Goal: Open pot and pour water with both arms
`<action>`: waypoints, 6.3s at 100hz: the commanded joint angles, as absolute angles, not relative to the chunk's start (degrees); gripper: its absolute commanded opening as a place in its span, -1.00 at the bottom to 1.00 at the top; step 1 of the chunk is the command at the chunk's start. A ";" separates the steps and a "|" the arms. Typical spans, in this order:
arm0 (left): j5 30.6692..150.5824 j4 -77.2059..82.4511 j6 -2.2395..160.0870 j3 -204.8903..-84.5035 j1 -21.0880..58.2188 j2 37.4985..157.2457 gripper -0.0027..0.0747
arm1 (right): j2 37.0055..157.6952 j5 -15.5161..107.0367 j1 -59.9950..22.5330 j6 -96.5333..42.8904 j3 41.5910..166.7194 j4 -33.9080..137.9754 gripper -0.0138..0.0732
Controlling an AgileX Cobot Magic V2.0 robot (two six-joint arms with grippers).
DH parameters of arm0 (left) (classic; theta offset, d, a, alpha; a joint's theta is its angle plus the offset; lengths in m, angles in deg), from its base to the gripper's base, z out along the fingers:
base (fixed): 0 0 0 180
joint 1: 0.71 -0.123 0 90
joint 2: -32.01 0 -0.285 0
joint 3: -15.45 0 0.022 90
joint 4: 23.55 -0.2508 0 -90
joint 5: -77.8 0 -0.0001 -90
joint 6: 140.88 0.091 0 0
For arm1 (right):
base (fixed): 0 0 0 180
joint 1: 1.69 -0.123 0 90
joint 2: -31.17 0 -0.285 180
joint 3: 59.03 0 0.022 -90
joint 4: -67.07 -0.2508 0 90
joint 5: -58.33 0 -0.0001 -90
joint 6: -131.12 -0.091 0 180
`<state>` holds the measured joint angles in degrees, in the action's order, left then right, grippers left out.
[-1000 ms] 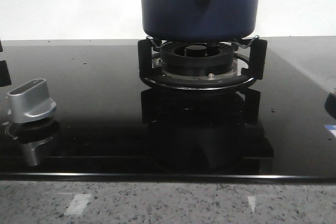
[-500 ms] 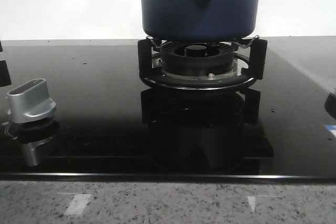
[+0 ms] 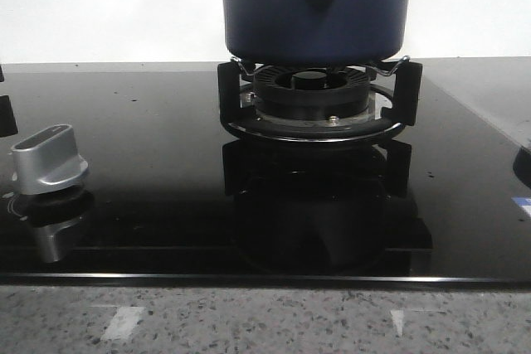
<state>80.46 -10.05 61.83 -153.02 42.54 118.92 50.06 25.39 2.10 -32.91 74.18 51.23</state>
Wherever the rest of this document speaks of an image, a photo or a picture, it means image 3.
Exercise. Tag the black round gas burner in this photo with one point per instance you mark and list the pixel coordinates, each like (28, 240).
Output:
(310, 94)

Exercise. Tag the black glass stove top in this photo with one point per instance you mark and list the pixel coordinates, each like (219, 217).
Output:
(171, 198)

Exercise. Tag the black left burner grate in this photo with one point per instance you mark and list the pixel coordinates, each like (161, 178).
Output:
(8, 124)

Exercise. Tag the blue cooking pot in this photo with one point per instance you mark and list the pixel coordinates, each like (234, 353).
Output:
(314, 32)

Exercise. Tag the black pot support grate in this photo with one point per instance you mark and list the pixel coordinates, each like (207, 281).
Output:
(395, 86)

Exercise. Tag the silver stove control knob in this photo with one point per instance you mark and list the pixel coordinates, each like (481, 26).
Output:
(48, 161)

